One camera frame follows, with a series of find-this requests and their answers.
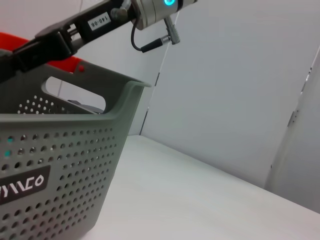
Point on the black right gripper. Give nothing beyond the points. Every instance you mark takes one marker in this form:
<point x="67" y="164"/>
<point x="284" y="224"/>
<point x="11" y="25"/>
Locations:
<point x="82" y="27"/>

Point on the teal square toy block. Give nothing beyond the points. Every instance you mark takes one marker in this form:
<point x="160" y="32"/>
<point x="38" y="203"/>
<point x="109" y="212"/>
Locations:
<point x="10" y="140"/>

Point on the grey perforated storage basket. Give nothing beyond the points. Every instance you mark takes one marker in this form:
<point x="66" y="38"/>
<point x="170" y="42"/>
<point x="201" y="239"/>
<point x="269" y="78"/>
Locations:
<point x="62" y="150"/>

